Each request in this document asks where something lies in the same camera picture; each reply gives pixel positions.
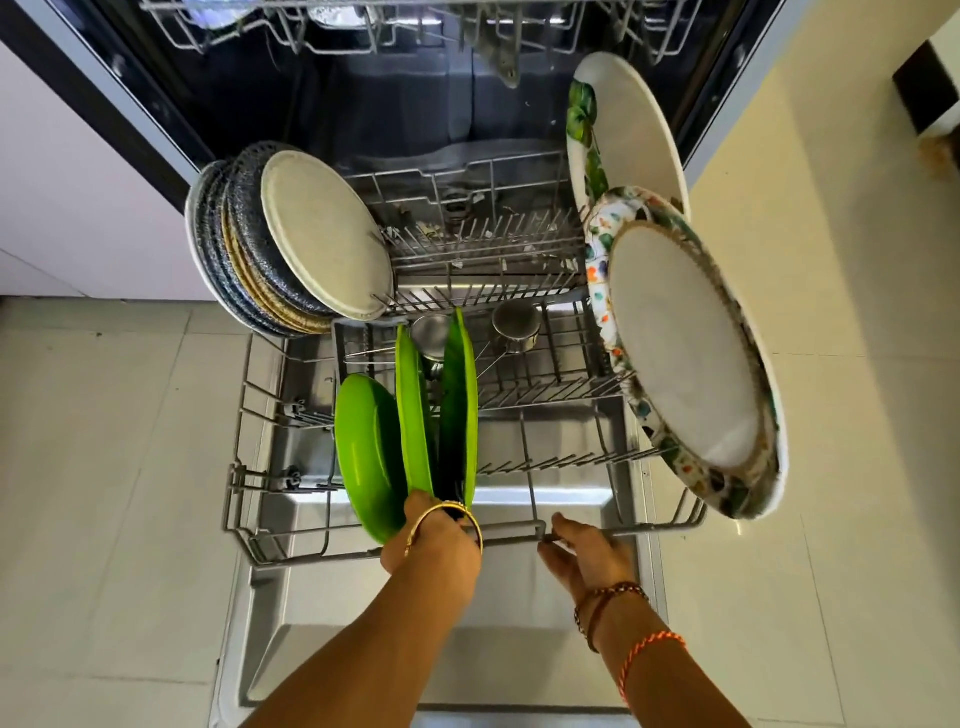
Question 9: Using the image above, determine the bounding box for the person's left hand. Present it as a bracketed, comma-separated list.
[381, 491, 485, 594]

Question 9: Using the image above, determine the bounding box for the person's right hand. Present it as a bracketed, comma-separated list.
[537, 513, 648, 610]

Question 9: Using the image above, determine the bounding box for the thin green plate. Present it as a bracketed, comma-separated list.
[394, 324, 438, 498]

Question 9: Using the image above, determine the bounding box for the grey wire dish rack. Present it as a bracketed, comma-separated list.
[138, 0, 704, 67]
[222, 150, 710, 569]

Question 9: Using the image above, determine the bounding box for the person's left forearm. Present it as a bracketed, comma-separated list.
[240, 561, 483, 728]

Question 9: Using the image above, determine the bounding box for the person's right forearm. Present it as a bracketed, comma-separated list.
[576, 588, 751, 728]

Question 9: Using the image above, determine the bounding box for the gold bangle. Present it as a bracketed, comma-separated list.
[405, 501, 486, 558]

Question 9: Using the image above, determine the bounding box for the round green plate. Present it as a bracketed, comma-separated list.
[334, 373, 411, 546]

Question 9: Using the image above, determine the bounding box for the tall green plate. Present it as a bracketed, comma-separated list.
[438, 307, 480, 513]

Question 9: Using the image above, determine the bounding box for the steel dishwasher door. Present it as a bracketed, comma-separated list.
[210, 330, 670, 728]

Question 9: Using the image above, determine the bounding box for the small steel cup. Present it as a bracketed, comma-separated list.
[409, 313, 454, 363]

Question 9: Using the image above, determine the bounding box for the large plate braided rim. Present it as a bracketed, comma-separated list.
[606, 219, 790, 522]

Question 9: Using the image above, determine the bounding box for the yellow rimmed plate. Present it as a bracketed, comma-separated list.
[219, 198, 333, 336]

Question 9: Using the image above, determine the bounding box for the colourful floral print plate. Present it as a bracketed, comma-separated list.
[582, 185, 704, 470]

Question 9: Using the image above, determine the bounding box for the plain cream plate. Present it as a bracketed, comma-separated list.
[260, 150, 396, 323]

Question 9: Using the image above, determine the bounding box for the blue grey speckled plate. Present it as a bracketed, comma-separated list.
[195, 159, 301, 339]

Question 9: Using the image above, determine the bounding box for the dark blue speckled plate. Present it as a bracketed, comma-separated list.
[225, 140, 336, 320]

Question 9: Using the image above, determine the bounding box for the white rimmed plate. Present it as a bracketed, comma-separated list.
[184, 159, 260, 330]

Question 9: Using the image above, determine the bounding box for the steel dishwasher body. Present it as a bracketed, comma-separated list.
[0, 0, 790, 215]

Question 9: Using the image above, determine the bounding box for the white plate green leaf print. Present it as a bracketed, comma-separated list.
[565, 51, 692, 223]

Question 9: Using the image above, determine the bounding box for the white kitchen cabinet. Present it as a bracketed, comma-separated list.
[0, 41, 220, 303]

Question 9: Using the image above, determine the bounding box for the dark wooden furniture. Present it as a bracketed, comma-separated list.
[891, 36, 960, 141]

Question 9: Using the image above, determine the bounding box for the brown bead bracelet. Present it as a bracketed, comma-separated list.
[573, 581, 651, 654]

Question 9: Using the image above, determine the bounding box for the orange thread bracelet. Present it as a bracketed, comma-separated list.
[618, 631, 688, 704]

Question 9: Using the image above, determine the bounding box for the steel cup with handle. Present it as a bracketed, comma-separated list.
[477, 299, 543, 380]

